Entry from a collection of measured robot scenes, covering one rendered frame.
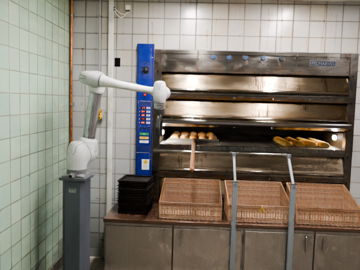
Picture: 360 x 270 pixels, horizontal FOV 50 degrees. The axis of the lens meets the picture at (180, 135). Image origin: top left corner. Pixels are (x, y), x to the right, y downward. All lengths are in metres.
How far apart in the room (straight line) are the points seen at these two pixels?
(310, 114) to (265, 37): 0.85
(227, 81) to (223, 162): 0.79
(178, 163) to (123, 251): 0.98
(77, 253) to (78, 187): 0.52
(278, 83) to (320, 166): 0.90
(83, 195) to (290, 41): 2.35
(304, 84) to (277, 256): 1.61
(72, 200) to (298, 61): 2.42
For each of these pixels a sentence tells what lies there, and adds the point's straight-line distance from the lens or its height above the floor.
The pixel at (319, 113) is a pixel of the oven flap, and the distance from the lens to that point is 3.96.
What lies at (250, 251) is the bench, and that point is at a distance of 3.52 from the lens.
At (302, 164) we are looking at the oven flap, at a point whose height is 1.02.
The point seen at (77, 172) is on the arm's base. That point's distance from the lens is 3.10.
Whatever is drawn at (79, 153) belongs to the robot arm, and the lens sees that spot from 3.07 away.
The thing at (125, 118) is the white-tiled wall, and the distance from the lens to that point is 3.86.
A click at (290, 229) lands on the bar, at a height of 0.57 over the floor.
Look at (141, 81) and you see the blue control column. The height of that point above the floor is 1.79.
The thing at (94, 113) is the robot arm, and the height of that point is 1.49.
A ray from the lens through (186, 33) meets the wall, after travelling 3.85.
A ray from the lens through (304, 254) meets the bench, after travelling 3.61.
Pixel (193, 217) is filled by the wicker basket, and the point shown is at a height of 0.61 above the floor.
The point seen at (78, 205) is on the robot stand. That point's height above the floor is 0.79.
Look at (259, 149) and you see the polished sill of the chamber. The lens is 3.86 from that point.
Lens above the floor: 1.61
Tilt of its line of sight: 5 degrees down
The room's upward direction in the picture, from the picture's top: 2 degrees clockwise
